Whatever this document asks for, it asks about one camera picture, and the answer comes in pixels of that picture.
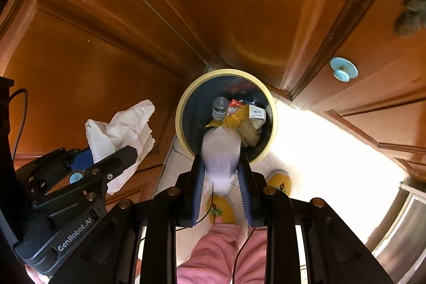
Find left yellow slipper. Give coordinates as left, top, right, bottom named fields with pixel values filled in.
left=207, top=193, right=237, bottom=225

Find right yellow slipper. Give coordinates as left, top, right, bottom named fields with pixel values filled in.
left=267, top=169, right=292, bottom=196

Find light blue cabinet knob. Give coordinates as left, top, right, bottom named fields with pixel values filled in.
left=329, top=57, right=358, bottom=83

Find yellow slipper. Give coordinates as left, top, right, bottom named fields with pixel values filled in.
left=207, top=193, right=237, bottom=225
left=267, top=169, right=292, bottom=196

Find pink trousers legs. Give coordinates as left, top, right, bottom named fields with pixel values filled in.
left=177, top=224, right=267, bottom=283

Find yellow snack wrapper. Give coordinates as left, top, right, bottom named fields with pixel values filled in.
left=206, top=105, right=249, bottom=136

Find white barcode box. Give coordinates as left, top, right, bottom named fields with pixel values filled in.
left=248, top=105, right=267, bottom=129

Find white paper sheet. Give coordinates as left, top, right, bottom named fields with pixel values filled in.
left=202, top=126, right=241, bottom=192

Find cream rimmed trash bin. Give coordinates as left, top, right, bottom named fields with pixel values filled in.
left=175, top=68, right=278, bottom=164

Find clear plastic bottle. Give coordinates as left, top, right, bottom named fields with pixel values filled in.
left=212, top=97, right=230, bottom=121

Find wooden cabinet door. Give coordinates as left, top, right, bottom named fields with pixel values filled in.
left=1, top=0, right=219, bottom=169

